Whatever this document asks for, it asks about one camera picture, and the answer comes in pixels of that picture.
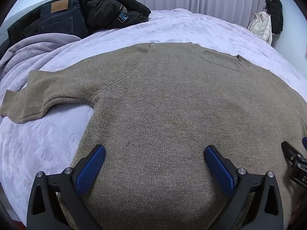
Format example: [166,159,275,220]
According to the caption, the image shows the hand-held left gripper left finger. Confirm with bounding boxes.
[26,144,106,230]

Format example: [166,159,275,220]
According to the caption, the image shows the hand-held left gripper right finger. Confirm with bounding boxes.
[204,145,292,230]

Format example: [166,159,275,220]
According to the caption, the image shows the tan knit sweater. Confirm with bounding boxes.
[0,42,307,230]

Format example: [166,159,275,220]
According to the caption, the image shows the white puffer jacket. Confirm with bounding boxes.
[248,11,273,45]

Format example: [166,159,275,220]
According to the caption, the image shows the black hanging jacket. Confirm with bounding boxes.
[264,0,284,35]

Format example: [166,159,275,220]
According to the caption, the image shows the smooth lilac throw blanket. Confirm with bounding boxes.
[0,33,82,77]

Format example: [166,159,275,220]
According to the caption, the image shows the lilac fluffy bed blanket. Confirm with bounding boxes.
[0,8,307,221]

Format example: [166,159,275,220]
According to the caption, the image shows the dark blue jeans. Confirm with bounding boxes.
[38,0,89,39]

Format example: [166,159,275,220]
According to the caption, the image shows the black jacket with blue label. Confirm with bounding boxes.
[7,0,151,46]

